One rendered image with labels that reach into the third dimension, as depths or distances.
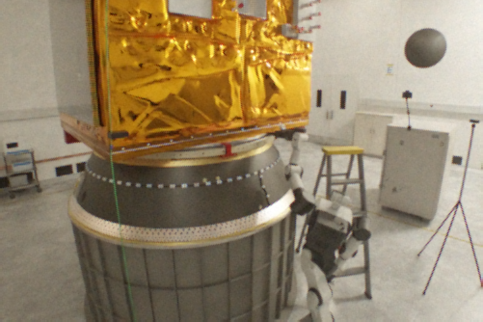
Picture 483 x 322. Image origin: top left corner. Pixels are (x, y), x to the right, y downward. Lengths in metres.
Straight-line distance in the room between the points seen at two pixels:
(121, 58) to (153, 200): 0.93
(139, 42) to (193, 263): 1.43
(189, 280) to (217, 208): 0.54
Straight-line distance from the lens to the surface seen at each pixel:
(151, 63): 1.63
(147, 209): 1.94
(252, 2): 2.23
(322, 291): 2.29
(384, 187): 5.15
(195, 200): 1.89
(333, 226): 1.81
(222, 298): 2.24
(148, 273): 2.10
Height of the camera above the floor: 2.17
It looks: 12 degrees down
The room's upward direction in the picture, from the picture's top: straight up
